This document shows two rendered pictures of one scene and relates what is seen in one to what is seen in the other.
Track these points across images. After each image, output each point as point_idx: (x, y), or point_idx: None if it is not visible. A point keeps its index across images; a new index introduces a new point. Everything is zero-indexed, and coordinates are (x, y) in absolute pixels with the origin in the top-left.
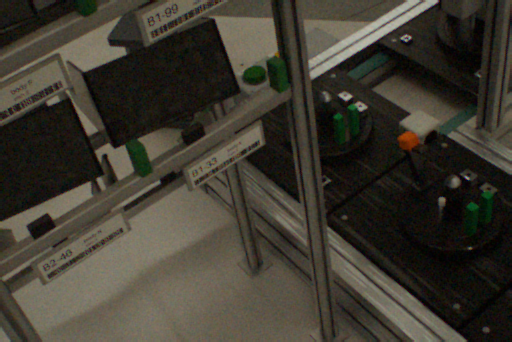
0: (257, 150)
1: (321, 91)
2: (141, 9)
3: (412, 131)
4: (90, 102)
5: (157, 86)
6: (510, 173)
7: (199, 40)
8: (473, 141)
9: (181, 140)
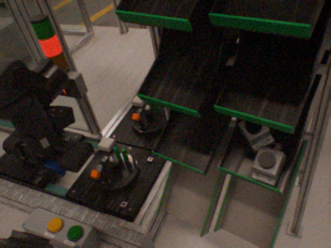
0: (139, 195)
1: (86, 190)
2: None
3: (112, 142)
4: None
5: None
6: (121, 119)
7: None
8: (106, 133)
9: (162, 200)
